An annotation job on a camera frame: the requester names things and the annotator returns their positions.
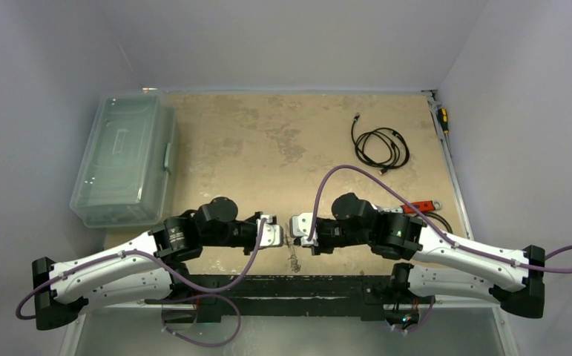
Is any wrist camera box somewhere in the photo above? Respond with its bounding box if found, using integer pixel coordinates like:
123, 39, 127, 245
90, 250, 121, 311
289, 212, 318, 247
257, 214, 284, 249

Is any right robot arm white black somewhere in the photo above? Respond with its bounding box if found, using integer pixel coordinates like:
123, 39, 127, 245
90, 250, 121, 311
291, 193, 546, 319

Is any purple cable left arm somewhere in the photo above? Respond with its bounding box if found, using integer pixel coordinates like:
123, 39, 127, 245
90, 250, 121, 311
15, 218, 268, 321

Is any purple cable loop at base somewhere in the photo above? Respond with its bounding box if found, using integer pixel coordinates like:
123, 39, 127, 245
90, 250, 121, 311
160, 294, 243, 349

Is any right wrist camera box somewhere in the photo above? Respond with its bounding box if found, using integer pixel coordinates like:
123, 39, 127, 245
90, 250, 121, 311
289, 212, 318, 247

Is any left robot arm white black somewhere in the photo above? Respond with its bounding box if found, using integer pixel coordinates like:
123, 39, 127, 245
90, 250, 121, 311
29, 197, 283, 331

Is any yellow black screwdriver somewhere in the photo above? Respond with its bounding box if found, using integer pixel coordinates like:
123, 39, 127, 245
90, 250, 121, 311
436, 108, 449, 134

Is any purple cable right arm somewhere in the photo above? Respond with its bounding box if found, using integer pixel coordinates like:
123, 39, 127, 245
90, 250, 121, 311
305, 165, 572, 274

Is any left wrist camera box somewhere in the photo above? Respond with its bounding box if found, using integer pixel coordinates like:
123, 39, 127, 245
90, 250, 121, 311
257, 214, 284, 249

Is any clear plastic storage bin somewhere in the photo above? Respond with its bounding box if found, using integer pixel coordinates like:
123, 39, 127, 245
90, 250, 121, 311
70, 90, 180, 229

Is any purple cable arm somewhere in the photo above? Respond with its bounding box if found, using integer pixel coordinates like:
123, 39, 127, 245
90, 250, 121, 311
305, 165, 572, 274
15, 218, 268, 321

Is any black cable near wrench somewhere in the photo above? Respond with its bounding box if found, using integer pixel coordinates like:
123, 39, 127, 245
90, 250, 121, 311
425, 212, 455, 236

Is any red handled adjustable wrench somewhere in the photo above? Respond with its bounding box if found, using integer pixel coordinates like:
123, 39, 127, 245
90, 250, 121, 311
400, 200, 442, 214

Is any coiled black cable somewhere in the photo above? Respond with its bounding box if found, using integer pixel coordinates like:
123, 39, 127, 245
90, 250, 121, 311
350, 113, 410, 176

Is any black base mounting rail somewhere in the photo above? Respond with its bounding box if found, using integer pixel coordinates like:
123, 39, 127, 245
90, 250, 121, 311
146, 275, 434, 325

